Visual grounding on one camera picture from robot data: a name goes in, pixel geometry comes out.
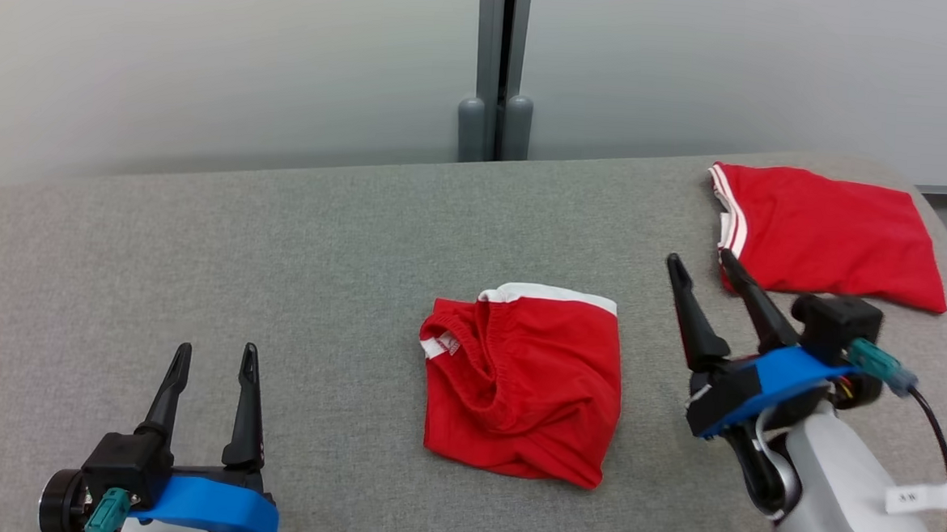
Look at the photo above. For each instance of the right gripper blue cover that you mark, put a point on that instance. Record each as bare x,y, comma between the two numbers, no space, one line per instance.
767,379

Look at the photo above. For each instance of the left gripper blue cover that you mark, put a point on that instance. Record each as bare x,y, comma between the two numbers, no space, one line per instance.
210,503

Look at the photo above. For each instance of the red jersey white sleeves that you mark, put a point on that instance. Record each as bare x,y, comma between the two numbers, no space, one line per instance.
832,236

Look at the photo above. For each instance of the red shorts white stripe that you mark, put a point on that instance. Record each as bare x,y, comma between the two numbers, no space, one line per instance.
532,383

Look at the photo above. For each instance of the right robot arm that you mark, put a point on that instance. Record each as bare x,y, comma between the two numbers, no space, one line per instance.
843,480

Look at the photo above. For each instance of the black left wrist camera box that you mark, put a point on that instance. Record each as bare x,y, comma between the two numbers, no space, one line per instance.
127,463

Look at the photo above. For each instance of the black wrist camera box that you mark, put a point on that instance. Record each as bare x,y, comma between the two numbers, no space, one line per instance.
127,463
835,325

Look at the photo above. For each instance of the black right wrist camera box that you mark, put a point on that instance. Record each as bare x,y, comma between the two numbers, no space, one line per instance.
835,325

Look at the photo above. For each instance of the teal left camera connector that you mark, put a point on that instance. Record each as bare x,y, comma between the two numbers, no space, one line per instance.
106,514

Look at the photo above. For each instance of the teal camera connector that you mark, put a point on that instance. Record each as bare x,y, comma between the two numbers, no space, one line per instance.
878,364
106,514

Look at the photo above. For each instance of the teal right camera connector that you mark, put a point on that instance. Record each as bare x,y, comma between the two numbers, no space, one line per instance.
878,364

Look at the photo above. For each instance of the grey rounded post foot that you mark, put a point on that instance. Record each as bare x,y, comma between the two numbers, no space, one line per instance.
518,130
471,132

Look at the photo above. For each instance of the grey partition post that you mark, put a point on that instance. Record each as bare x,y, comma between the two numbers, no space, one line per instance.
503,40

